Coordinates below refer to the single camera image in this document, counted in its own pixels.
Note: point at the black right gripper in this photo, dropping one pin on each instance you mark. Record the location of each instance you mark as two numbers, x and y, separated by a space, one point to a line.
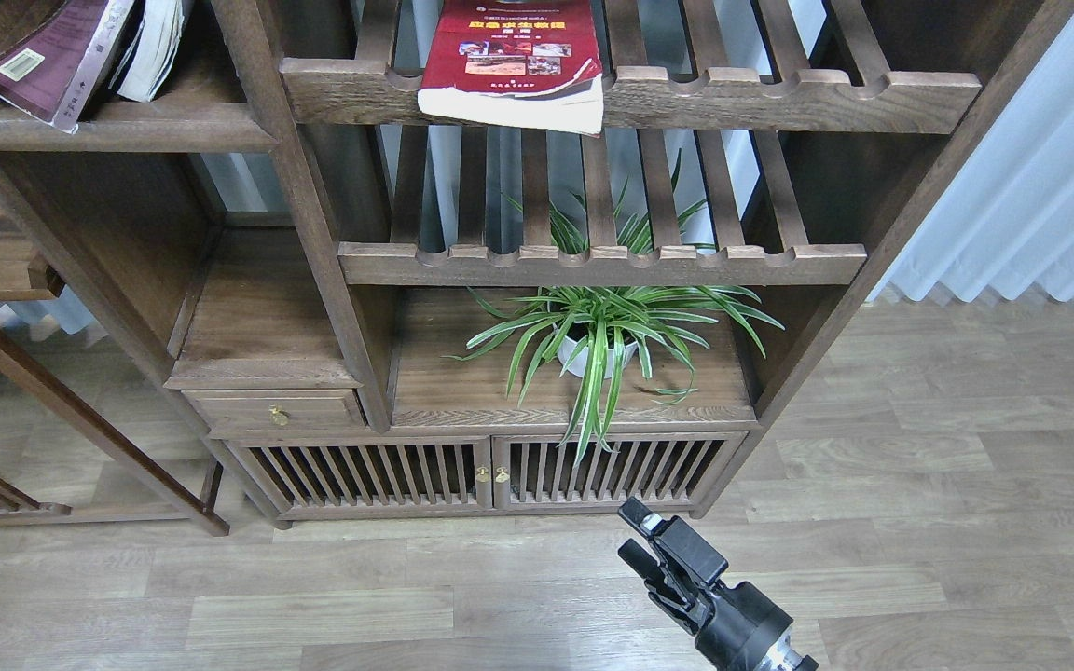
735 628

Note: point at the red cover book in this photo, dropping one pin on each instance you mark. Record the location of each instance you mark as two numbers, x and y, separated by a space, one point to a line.
524 64

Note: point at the white lavender book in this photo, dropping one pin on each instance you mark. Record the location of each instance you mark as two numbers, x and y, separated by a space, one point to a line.
150 57

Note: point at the maroon book with white characters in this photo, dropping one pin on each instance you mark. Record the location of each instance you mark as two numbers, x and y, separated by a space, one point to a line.
52 73

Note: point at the right cabinet slatted door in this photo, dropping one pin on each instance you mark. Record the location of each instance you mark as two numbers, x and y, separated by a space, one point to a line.
670 472

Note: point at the cabinet slatted door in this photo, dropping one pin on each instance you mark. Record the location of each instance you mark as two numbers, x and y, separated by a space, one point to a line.
670 472
398 478

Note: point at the white plant pot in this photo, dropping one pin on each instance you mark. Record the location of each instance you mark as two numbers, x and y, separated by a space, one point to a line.
585 346

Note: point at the green spider plant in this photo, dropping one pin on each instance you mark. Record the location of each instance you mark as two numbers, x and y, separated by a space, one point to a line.
657 315

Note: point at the left cabinet slatted door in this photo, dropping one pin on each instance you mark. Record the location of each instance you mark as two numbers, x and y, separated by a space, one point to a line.
398 478

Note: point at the small wooden drawer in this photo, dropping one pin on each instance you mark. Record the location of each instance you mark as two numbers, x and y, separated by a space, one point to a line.
232 413

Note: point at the dark wooden bookshelf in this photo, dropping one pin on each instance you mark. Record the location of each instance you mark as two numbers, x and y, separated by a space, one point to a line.
286 216

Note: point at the white pleated curtain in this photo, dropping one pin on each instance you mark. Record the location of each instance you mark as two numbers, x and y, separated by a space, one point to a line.
1005 226

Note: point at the wooden side rack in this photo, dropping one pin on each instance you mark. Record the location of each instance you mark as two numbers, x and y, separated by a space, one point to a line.
26 276

